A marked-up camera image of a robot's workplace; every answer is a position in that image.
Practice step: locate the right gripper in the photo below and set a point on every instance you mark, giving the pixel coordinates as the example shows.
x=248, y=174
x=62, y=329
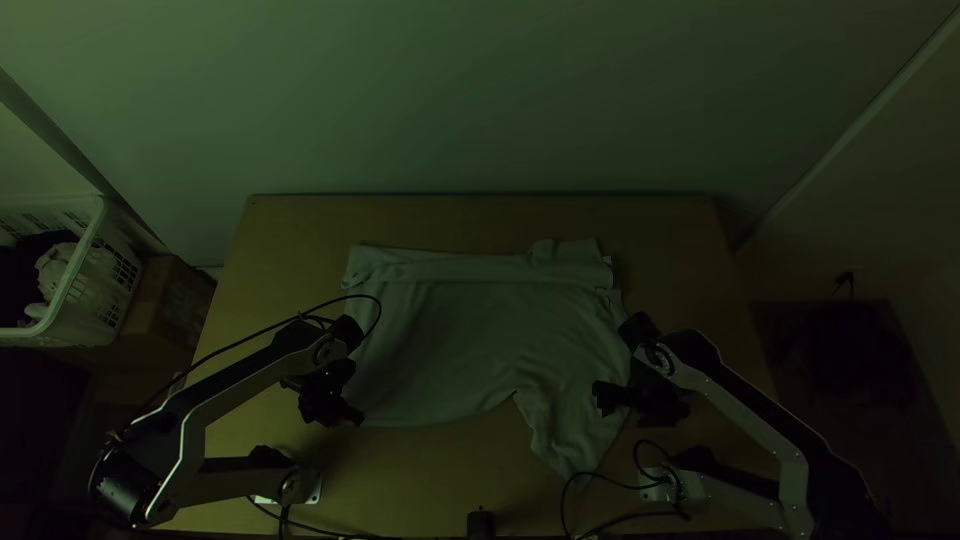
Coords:
x=651, y=401

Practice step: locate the white t-shirt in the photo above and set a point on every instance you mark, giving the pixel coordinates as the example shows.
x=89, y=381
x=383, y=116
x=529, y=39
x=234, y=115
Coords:
x=480, y=337

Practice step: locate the white laundry basket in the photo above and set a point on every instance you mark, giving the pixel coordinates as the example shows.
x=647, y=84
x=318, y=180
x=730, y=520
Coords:
x=97, y=285

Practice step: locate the heap of clothes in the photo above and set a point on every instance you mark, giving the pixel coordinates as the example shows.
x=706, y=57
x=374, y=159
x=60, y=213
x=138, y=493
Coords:
x=52, y=270

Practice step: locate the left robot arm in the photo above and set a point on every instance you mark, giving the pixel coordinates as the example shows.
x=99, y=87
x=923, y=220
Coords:
x=187, y=409

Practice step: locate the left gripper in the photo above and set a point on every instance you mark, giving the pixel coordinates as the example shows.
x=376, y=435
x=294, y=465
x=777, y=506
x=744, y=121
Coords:
x=324, y=396

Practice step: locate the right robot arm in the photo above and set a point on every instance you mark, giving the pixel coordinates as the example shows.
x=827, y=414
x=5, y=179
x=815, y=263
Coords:
x=754, y=420

